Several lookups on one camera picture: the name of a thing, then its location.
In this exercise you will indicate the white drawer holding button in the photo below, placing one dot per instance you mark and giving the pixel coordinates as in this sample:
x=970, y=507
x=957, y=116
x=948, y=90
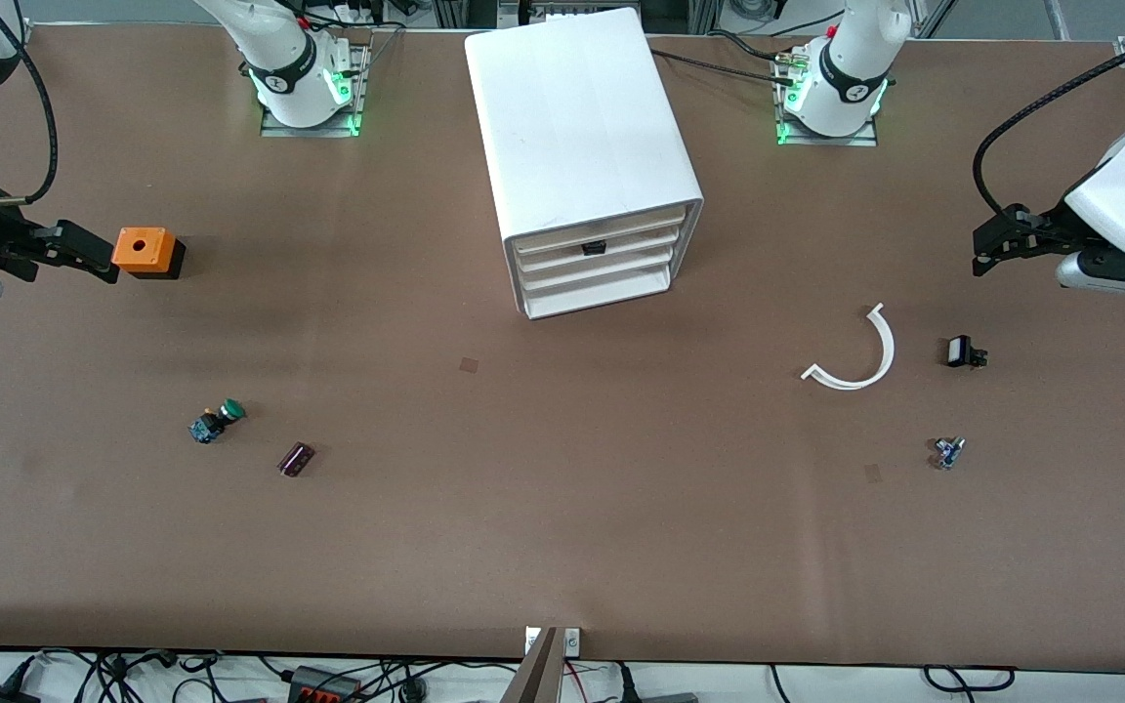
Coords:
x=641, y=228

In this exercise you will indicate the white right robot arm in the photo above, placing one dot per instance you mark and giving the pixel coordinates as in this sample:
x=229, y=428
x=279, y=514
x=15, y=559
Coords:
x=289, y=59

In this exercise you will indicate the orange button box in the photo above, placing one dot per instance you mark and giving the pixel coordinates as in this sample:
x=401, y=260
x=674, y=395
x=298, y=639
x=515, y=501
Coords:
x=157, y=252

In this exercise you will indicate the green push button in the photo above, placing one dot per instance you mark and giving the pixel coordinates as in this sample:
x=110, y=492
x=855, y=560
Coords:
x=216, y=422

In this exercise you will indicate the white plastic drawer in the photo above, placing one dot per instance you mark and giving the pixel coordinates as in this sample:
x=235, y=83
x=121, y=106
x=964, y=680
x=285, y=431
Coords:
x=602, y=262
x=602, y=287

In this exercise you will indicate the white drawer cabinet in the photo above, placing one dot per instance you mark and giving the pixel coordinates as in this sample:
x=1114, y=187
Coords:
x=572, y=117

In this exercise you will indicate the white curved plastic strip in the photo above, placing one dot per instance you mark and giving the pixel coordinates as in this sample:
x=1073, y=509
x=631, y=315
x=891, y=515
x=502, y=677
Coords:
x=887, y=351

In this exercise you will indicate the small blue electronic component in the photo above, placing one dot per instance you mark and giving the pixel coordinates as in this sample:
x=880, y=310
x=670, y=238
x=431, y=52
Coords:
x=948, y=453

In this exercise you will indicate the purple cylindrical capacitor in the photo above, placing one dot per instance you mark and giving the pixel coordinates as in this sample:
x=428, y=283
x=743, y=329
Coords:
x=295, y=459

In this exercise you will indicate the black power adapter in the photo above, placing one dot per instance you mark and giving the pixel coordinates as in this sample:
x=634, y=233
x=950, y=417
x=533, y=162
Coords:
x=1, y=695

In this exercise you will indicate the black power strip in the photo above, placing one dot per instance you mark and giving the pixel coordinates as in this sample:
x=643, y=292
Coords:
x=323, y=686

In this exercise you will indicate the small black switch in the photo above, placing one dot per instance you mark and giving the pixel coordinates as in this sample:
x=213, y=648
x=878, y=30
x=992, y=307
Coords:
x=960, y=351

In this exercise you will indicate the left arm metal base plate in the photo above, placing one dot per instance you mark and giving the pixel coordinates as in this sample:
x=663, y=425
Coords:
x=855, y=140

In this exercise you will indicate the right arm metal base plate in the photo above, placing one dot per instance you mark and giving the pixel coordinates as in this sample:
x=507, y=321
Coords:
x=328, y=130

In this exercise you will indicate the grey metal rail fixture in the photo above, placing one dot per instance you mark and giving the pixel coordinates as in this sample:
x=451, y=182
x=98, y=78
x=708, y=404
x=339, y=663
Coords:
x=523, y=12

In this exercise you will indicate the small white bracket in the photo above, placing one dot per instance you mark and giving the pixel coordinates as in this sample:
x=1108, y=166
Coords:
x=532, y=640
x=572, y=640

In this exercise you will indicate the brown camera post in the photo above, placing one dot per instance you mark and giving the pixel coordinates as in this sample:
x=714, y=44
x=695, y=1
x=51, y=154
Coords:
x=535, y=679

